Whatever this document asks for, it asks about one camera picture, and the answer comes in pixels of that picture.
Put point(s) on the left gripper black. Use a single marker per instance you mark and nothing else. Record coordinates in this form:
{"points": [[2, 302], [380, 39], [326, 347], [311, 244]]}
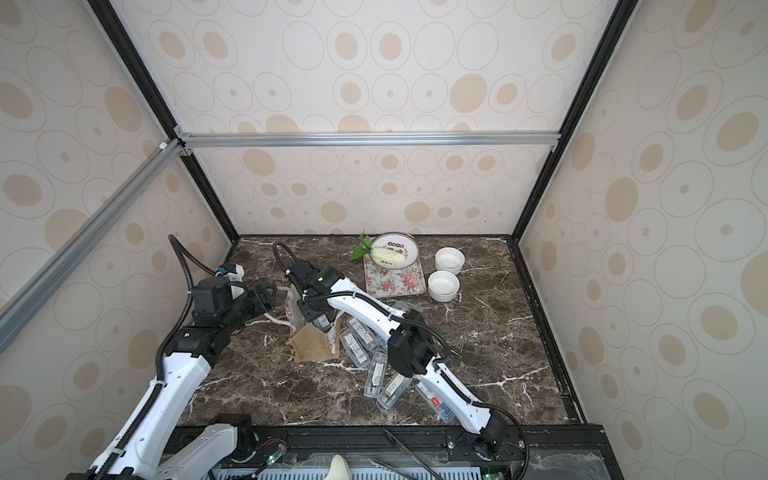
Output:
{"points": [[263, 296]]}

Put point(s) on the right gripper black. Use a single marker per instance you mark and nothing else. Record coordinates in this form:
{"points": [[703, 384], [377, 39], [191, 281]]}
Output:
{"points": [[321, 321]]}

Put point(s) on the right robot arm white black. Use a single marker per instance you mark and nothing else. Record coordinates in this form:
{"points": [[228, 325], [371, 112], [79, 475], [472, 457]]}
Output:
{"points": [[414, 350]]}

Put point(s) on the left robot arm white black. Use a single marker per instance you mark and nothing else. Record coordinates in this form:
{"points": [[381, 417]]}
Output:
{"points": [[182, 362]]}

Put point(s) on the clear compass case bottom slanted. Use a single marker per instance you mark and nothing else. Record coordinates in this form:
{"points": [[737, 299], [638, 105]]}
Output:
{"points": [[393, 391]]}

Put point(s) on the floral square plate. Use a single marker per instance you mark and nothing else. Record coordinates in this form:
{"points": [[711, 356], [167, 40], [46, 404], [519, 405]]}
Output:
{"points": [[389, 283]]}

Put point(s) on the white vegetable with green leaves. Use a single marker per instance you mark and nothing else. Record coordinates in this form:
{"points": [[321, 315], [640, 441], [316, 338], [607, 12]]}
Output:
{"points": [[381, 256]]}

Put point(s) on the round patterned bowl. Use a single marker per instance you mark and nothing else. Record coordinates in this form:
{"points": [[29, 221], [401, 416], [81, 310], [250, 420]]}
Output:
{"points": [[401, 243]]}

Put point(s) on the white ceramic cup front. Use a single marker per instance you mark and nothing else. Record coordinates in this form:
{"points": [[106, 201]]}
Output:
{"points": [[443, 286]]}

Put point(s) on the white ceramic cup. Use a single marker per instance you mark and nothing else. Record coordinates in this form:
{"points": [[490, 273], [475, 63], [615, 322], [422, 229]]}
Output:
{"points": [[449, 259], [443, 286]]}

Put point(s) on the white ceramic cup rear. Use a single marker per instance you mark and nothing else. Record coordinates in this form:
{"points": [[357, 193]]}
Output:
{"points": [[449, 259]]}

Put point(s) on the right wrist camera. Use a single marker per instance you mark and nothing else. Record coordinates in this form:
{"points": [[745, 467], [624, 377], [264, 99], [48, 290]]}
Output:
{"points": [[302, 275]]}

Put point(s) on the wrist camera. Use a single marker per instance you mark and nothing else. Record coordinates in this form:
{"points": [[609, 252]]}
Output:
{"points": [[218, 293], [302, 275]]}

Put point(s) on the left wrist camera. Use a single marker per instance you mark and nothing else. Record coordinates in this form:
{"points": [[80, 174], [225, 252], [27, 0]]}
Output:
{"points": [[218, 293]]}

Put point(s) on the aluminium rail back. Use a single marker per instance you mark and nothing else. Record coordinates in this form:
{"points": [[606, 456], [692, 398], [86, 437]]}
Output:
{"points": [[371, 139]]}

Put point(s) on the aluminium rail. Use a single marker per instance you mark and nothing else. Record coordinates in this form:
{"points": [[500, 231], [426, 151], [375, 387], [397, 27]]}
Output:
{"points": [[371, 139], [47, 280]]}

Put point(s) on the aluminium rail left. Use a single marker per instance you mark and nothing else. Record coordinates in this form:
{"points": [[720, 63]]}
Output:
{"points": [[47, 280]]}

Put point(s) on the black base frame front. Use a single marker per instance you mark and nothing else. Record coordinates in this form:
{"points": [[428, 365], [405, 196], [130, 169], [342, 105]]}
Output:
{"points": [[423, 452]]}

